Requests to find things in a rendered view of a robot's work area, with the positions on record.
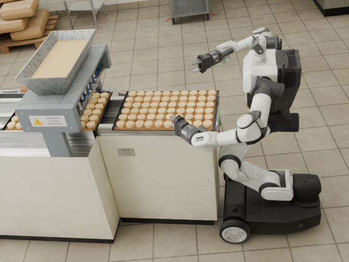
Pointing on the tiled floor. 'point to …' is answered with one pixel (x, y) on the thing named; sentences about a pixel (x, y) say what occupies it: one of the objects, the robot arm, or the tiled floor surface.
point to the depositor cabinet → (56, 192)
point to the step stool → (85, 9)
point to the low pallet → (7, 41)
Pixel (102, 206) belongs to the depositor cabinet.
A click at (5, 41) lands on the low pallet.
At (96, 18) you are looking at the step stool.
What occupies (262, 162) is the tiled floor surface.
